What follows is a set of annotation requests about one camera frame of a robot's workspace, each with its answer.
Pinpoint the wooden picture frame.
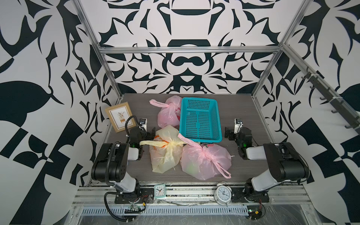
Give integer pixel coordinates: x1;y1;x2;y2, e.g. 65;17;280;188
105;102;132;133

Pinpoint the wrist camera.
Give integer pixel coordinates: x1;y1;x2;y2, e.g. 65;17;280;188
139;118;147;132
234;118;243;134

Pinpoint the teal plastic basket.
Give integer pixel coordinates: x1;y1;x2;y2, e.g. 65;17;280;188
179;97;222;143

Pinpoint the yellow plastic bag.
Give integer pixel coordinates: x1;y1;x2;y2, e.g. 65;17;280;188
140;125;185;173

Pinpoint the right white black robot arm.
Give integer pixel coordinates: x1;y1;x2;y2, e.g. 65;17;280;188
224;126;310;196

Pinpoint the round silver alarm clock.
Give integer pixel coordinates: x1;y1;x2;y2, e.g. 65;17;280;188
214;183;232;205

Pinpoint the large pink plastic bag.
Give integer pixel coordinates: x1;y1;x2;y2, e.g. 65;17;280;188
178;134;232;181

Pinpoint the small pink plastic bag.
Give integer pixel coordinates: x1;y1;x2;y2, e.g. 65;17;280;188
149;95;182;128

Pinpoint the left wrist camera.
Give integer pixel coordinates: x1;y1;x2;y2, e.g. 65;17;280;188
139;118;147;132

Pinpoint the right circuit board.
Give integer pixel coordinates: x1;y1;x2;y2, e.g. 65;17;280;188
247;207;266;221

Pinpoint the circuit board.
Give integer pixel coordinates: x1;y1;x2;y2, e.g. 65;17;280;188
247;207;266;221
124;204;146;214

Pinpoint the left circuit board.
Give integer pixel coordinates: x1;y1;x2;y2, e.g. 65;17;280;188
124;204;146;214

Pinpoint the wall hook rail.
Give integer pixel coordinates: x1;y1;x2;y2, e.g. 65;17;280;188
301;66;360;130

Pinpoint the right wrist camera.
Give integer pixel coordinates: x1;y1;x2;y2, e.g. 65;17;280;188
234;118;243;134

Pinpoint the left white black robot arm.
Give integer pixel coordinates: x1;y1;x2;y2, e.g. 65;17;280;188
91;127;156;193

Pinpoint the small teal square clock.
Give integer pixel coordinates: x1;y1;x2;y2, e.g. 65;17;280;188
154;184;167;199

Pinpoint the white slotted cable duct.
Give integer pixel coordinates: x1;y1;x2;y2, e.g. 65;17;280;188
81;205;248;216

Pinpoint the black corrugated cable hose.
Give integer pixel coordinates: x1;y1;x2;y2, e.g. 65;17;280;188
103;115;141;222

